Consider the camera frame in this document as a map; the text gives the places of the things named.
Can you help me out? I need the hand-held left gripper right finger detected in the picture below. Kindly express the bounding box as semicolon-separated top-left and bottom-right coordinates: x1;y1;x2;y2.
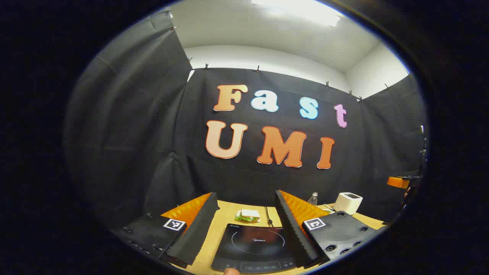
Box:
274;190;386;268

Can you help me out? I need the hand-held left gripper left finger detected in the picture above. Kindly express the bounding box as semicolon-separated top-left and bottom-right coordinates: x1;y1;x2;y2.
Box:
113;192;220;269

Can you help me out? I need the black induction cooktop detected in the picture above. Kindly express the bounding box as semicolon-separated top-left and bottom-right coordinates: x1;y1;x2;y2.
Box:
211;223;302;273

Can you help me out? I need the toy sandwich with lettuce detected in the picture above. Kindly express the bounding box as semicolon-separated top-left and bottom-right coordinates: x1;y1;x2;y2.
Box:
235;209;261;223

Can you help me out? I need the white toaster appliance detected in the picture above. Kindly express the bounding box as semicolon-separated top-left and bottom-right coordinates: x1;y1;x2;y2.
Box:
333;192;363;215

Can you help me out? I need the black backdrop cloth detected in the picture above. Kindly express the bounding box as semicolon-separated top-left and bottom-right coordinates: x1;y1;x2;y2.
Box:
63;10;428;230

